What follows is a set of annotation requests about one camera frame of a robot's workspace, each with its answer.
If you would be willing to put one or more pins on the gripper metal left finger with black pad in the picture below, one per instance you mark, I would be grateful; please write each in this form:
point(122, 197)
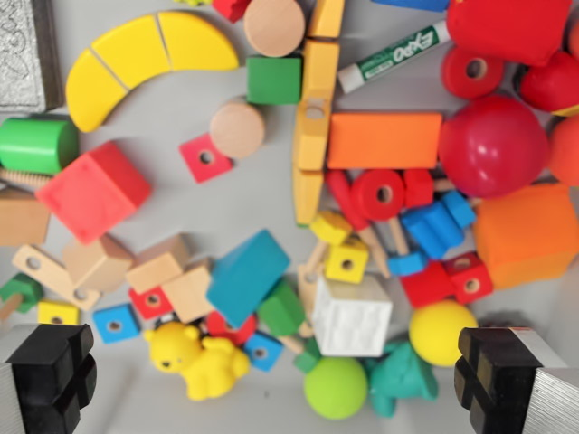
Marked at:
point(45, 384)

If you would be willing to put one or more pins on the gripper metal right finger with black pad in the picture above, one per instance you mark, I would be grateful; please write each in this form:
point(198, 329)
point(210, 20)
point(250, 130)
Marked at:
point(511, 389)

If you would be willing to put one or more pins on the yellow wooden sliced banana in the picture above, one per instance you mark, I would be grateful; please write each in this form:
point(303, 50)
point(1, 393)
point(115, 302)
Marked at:
point(131, 54)

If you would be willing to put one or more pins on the grey plastic bin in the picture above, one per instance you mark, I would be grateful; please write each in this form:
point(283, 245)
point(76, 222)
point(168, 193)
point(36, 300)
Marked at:
point(172, 203)

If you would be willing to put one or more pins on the yellow square wooden nut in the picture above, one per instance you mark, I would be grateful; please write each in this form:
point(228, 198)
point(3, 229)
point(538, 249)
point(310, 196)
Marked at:
point(68, 312)
point(337, 271)

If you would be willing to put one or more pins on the yellow foam ball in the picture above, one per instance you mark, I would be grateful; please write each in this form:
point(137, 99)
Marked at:
point(441, 332)

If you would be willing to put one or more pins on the green wooden hex bolt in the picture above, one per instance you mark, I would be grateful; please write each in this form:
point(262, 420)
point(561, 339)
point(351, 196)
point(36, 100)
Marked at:
point(22, 289)

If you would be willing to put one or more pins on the blue square wooden nut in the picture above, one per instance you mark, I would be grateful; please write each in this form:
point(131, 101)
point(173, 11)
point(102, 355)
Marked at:
point(129, 318)
point(273, 343)

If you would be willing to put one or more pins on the natural wooden plate with holes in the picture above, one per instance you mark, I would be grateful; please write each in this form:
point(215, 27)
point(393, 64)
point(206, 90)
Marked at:
point(50, 271)

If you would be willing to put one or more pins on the teal rubber animal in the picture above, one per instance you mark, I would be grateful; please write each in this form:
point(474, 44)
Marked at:
point(398, 380)

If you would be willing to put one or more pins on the natural wooden block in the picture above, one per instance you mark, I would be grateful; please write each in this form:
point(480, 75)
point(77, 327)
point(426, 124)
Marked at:
point(20, 219)
point(154, 271)
point(190, 294)
point(97, 267)

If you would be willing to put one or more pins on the small red wooden block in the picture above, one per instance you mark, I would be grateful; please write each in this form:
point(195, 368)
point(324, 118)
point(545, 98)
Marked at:
point(425, 285)

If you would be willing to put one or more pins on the small black toy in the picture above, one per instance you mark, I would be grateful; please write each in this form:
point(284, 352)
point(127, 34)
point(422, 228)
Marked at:
point(164, 318)

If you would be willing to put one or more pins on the orange foam cube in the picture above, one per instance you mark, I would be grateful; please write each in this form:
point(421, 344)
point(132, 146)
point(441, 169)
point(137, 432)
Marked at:
point(524, 235)

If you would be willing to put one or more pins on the yellow rubber bear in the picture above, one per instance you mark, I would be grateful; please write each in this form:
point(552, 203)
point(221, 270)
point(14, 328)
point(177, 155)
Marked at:
point(203, 366)

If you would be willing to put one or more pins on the blue wooden hex bolt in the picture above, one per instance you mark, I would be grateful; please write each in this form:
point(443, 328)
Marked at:
point(407, 264)

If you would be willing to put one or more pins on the white cube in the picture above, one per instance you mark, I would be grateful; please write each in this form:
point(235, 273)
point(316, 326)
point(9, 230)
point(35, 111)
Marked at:
point(350, 316)

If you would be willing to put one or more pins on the green foam ball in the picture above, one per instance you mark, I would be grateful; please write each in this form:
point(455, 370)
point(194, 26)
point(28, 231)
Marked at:
point(335, 389)

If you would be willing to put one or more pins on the blue ridged wooden block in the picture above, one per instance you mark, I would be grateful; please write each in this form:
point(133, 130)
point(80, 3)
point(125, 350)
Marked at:
point(427, 230)

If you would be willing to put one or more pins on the blue hexagonal wooden nut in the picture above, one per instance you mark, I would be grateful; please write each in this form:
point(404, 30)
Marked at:
point(459, 208)

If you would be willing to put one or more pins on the large red wooden block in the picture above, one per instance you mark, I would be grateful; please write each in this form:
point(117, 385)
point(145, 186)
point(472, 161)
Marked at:
point(90, 194)

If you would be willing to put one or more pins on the small green wooden nut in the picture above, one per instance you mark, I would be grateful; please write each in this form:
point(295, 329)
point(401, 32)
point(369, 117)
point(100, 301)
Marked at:
point(307, 359)

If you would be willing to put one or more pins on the natural wooden threaded screw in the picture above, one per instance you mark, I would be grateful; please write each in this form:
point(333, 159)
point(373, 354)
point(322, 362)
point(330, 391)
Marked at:
point(22, 177)

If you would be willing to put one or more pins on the red hexagonal wooden nut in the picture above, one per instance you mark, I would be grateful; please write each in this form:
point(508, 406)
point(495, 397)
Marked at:
point(418, 187)

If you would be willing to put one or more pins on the natural wooden strip with holes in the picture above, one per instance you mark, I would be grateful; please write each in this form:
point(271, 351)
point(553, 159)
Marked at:
point(310, 289)

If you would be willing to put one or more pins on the teal wooden block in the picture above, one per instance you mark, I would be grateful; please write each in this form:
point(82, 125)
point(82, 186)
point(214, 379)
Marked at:
point(244, 276)

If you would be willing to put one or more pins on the green wooden cylinder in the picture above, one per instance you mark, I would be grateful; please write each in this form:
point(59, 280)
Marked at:
point(31, 144)

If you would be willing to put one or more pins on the yellow hexagonal wooden nut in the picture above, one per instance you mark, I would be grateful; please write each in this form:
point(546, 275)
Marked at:
point(330, 226)

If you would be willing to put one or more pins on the green wooden block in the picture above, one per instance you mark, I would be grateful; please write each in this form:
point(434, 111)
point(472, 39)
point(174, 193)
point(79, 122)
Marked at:
point(280, 309)

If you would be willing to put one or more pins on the orange rounded toy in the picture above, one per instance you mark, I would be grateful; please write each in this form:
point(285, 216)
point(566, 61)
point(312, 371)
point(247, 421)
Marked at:
point(567, 151)

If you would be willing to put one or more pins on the glossy crimson ball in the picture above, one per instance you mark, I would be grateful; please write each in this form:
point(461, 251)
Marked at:
point(493, 144)

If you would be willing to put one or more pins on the orange rectangular block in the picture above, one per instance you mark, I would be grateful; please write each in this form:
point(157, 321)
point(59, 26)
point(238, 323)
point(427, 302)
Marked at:
point(384, 140)

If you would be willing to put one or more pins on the red rounded toy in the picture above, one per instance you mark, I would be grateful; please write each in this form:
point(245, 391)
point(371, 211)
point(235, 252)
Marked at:
point(552, 81)

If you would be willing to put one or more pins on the natural wooden cylinder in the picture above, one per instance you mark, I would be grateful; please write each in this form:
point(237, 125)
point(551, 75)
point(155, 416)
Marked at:
point(237, 129)
point(273, 27)

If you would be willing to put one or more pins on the green Expo marker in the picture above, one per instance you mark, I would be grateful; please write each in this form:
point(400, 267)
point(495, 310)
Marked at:
point(393, 56)

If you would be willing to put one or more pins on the large red rubber toy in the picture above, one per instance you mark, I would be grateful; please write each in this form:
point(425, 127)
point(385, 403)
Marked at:
point(502, 27)

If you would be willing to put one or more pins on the long yellow sliced wooden toy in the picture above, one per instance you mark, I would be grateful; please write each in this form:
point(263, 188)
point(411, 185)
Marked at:
point(319, 68)

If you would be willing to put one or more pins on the green wooden cube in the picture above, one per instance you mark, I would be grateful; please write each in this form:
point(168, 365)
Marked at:
point(273, 81)

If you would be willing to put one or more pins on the blue toy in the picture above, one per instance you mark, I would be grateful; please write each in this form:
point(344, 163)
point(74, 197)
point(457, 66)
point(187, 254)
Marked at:
point(407, 3)

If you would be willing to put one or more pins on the small red toy block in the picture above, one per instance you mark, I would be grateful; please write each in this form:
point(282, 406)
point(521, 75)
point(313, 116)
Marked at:
point(230, 8)

